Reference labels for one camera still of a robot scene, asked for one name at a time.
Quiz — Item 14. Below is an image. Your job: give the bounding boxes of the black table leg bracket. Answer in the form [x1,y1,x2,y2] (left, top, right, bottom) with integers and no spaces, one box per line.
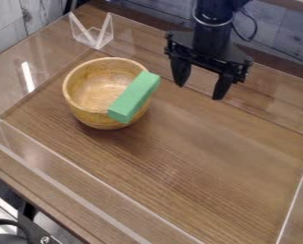
[17,202,69,244]

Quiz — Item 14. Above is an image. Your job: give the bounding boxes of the clear acrylic tray wall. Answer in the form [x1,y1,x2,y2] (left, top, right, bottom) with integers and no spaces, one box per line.
[0,119,203,244]

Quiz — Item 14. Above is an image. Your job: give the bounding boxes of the wooden bowl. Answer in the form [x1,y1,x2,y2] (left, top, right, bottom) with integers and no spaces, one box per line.
[63,57,151,130]

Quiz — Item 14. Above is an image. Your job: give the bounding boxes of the green rectangular block stick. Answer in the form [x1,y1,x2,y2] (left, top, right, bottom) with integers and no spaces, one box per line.
[107,71,160,124]

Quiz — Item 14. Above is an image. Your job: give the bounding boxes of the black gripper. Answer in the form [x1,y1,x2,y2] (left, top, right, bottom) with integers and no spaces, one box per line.
[164,30,253,100]

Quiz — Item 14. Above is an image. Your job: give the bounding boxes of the black cable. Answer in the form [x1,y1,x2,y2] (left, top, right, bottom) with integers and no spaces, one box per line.
[0,218,20,233]

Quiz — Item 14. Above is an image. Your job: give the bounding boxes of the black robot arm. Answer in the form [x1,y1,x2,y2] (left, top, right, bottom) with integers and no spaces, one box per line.
[164,0,253,100]

